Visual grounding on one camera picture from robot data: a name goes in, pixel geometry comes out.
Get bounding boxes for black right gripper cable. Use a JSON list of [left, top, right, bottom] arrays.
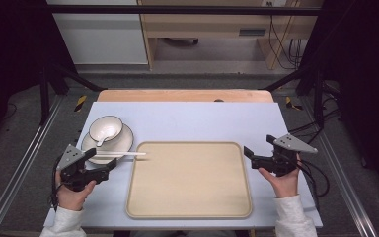
[[296, 157, 331, 199]]

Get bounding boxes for person's left hand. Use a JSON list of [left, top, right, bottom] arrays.
[[54, 171, 98, 212]]

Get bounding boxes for white ceramic spoon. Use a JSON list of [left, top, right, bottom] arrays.
[[93, 126, 121, 148]]

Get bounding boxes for black curtain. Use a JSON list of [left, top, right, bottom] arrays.
[[0, 0, 77, 154], [298, 0, 379, 202]]

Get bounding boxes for black horizontal frame bar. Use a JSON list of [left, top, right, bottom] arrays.
[[45, 4, 324, 16]]

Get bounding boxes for black cables under desk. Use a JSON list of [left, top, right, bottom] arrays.
[[266, 1, 306, 71]]

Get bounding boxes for white plate dark rim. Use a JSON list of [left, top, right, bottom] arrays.
[[80, 122, 135, 166]]

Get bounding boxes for white chopstick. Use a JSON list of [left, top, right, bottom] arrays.
[[93, 154, 151, 163]]

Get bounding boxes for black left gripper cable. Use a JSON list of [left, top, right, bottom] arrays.
[[49, 157, 64, 212]]

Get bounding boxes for aluminium floor rail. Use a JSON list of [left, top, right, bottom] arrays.
[[299, 98, 379, 237], [0, 94, 64, 237]]

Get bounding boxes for white bowl dark rim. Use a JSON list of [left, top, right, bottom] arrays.
[[88, 115, 124, 144]]

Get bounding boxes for black metal stand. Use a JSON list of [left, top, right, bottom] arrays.
[[38, 61, 109, 126], [260, 64, 328, 130]]

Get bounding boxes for beige rectangular tray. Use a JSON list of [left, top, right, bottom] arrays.
[[125, 141, 254, 220]]

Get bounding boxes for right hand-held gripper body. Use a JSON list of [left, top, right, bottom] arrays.
[[252, 133, 319, 178]]

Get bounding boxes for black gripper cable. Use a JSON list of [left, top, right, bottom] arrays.
[[49, 157, 64, 212], [296, 157, 331, 199]]

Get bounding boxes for black floor cables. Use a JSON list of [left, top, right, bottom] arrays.
[[288, 81, 342, 136]]

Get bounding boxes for person's right hand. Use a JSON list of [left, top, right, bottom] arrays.
[[258, 153, 303, 199]]

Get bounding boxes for wooden desk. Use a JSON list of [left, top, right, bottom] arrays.
[[137, 0, 324, 71]]

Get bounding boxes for white cabinet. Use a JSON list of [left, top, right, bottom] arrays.
[[46, 0, 149, 66]]

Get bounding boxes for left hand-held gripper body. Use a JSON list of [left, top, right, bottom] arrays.
[[56, 143, 111, 193]]

